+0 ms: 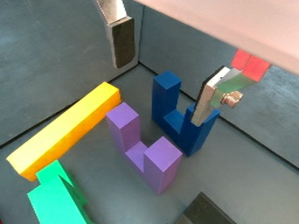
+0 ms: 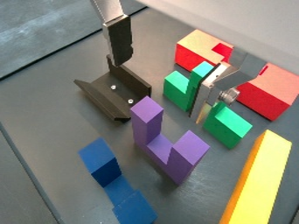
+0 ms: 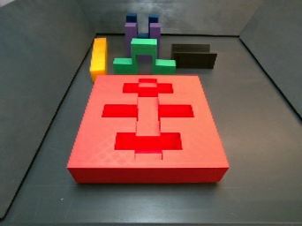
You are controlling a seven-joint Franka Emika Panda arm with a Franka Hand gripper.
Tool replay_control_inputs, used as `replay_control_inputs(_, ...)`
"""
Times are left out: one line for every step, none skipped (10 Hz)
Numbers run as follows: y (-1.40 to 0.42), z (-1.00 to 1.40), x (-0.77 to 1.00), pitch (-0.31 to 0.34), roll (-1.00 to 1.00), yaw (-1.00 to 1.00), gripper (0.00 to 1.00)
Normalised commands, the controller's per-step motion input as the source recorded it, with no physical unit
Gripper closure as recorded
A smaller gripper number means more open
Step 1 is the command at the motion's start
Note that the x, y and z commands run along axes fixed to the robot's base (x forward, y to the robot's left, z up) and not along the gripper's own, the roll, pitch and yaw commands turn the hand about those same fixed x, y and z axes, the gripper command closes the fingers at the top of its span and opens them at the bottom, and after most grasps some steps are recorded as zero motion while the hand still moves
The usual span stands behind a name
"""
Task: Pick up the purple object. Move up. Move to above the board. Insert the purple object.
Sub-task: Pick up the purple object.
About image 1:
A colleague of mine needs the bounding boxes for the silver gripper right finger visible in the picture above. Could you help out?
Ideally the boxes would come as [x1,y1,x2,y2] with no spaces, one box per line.
[191,66,256,126]

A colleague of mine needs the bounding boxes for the red slotted board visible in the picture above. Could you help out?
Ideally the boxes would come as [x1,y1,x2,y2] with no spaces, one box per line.
[231,49,271,81]

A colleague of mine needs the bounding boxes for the blue U-shaped block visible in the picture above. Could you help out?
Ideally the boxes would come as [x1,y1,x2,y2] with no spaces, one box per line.
[152,71,220,157]

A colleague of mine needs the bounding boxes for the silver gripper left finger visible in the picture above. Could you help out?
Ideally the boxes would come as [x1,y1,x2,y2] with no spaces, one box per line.
[94,0,136,68]

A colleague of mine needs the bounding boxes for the yellow long bar block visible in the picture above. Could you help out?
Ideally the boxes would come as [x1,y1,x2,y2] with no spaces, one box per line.
[7,82,122,181]

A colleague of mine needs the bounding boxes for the green arch block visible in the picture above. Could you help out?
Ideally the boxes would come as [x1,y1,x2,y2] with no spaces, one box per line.
[27,160,95,224]

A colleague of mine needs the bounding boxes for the black angled bracket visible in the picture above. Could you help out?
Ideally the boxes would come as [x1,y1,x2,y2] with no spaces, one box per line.
[174,192,238,224]

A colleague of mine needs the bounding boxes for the purple U-shaped block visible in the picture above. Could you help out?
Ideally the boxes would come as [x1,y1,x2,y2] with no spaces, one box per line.
[106,101,183,196]

